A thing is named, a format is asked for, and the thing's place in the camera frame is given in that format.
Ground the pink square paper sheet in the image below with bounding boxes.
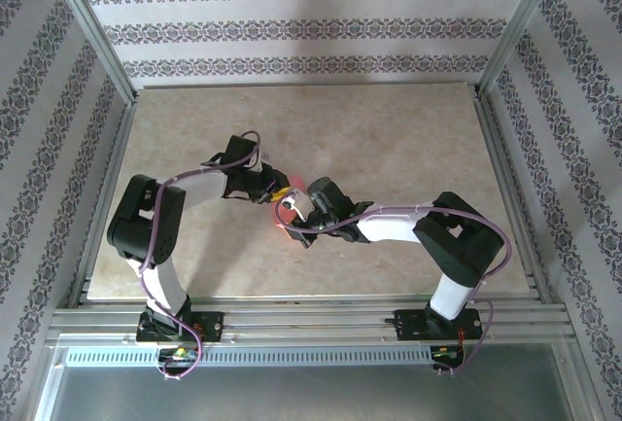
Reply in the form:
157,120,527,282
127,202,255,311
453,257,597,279
269,175,307,228

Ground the grey metal sheet panel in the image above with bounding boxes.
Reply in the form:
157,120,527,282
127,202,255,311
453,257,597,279
33,362,592,421

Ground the small controller circuit board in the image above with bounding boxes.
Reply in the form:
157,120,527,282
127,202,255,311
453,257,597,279
157,346,199,363
431,344,466,362

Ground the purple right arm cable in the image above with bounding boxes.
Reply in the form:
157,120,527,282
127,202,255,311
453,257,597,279
274,194,515,378

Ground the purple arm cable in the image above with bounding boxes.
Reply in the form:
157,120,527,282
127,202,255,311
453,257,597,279
138,129,263,383
274,194,515,378

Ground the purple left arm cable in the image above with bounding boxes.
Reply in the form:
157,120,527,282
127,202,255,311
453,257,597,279
138,129,263,383

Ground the wide aluminium mounting rail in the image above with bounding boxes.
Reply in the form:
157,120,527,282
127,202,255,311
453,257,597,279
46,294,572,347

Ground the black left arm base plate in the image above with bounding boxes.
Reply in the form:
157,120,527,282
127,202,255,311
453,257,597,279
135,310,225,344

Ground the slotted grey cable duct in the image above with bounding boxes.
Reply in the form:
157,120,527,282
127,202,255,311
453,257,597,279
62,346,466,368

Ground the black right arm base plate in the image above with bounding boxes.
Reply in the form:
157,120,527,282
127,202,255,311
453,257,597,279
383,308,485,343

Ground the aluminium side rail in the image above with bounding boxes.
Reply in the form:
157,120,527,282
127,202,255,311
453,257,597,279
67,99,140,308
473,94,553,305

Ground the aluminium frame post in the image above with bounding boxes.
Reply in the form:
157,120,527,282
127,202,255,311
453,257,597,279
42,0,140,106
474,0,570,99

